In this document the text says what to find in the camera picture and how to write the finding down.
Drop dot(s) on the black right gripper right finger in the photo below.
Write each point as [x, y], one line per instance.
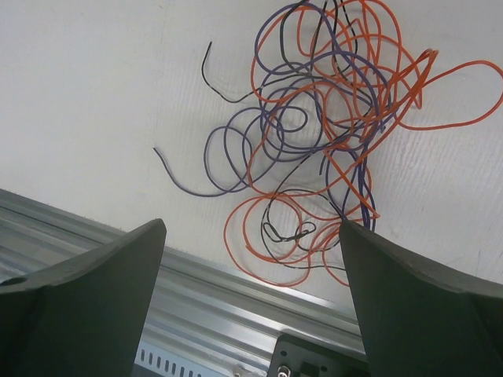
[418, 317]

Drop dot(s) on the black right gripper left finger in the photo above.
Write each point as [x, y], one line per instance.
[83, 316]

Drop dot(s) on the white slotted cable duct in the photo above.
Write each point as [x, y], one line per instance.
[173, 361]

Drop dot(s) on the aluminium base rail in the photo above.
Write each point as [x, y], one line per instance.
[211, 316]

